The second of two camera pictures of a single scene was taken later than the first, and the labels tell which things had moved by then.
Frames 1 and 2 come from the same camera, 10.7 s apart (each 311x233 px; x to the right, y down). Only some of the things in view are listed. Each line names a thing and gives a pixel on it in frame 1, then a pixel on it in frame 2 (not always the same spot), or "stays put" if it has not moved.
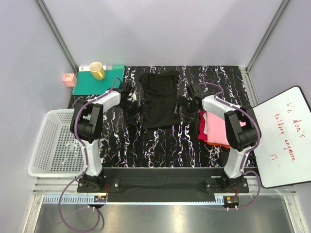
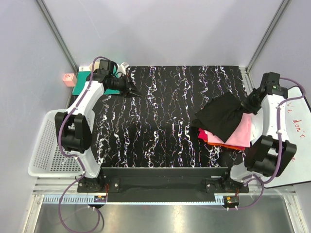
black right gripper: x=182 y=101 → x=246 y=106
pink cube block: x=70 y=79 stays put
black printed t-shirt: x=160 y=98 → x=215 y=115
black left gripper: x=128 y=117 → x=128 y=91
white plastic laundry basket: x=57 y=153 stays put
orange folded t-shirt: x=219 y=144 stays put
